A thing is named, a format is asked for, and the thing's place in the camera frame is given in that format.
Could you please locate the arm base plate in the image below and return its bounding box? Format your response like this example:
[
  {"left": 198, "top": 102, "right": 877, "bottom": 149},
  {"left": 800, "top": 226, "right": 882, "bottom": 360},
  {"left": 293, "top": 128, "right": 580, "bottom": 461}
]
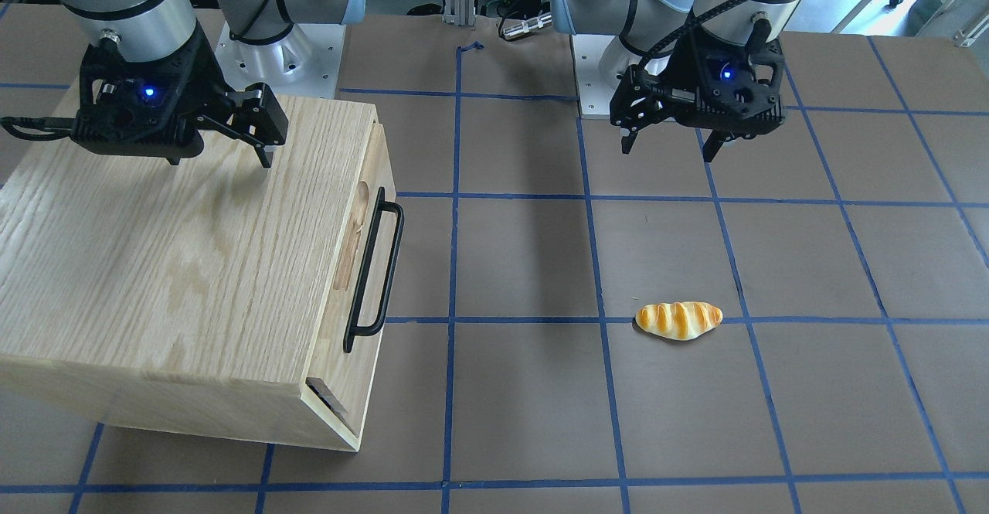
[
  {"left": 571, "top": 34, "right": 640, "bottom": 120},
  {"left": 215, "top": 24, "right": 347, "bottom": 99}
]

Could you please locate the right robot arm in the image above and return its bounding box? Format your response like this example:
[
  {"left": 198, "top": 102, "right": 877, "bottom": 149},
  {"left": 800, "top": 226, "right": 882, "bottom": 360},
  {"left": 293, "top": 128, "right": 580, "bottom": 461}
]
[{"left": 2, "top": 0, "right": 366, "bottom": 168}]

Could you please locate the light wooden drawer cabinet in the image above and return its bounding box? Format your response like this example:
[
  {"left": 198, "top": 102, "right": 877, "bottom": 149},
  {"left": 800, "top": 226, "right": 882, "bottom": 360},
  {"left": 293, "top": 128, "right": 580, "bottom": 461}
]
[{"left": 1, "top": 96, "right": 382, "bottom": 451}]

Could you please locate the wooden drawer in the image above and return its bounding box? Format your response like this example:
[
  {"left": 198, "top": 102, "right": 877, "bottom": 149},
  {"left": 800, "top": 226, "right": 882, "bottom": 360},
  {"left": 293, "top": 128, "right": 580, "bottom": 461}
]
[{"left": 306, "top": 124, "right": 405, "bottom": 437}]

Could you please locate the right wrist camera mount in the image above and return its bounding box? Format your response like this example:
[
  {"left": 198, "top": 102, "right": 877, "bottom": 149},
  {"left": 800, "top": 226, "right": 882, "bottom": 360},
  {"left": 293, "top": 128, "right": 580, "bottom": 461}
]
[{"left": 70, "top": 38, "right": 204, "bottom": 165}]

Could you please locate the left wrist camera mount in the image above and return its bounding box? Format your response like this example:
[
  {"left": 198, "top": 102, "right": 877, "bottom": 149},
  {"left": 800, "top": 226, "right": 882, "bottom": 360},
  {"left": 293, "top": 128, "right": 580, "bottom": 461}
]
[{"left": 661, "top": 28, "right": 787, "bottom": 138}]

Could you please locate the toy bread loaf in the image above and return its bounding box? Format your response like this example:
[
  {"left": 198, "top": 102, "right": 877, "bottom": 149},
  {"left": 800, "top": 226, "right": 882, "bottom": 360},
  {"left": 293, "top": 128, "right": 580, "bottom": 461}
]
[{"left": 634, "top": 301, "right": 724, "bottom": 342}]

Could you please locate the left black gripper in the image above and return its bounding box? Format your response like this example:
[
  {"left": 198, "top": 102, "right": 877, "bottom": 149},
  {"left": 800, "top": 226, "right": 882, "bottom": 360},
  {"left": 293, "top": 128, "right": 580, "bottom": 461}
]
[{"left": 609, "top": 66, "right": 735, "bottom": 163}]

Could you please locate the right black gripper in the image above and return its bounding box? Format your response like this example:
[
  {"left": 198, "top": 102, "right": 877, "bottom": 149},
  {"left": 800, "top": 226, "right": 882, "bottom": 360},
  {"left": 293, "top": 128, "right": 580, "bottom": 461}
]
[{"left": 185, "top": 39, "right": 289, "bottom": 168}]

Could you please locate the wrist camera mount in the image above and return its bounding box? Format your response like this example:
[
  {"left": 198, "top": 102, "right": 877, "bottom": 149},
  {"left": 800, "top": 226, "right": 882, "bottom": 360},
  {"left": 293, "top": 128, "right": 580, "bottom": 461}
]
[
  {"left": 70, "top": 38, "right": 204, "bottom": 165},
  {"left": 661, "top": 28, "right": 787, "bottom": 138}
]

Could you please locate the black drawer handle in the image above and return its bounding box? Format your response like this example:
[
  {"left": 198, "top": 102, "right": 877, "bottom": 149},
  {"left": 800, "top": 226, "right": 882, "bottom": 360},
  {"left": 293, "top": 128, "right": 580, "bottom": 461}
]
[{"left": 343, "top": 186, "right": 405, "bottom": 354}]

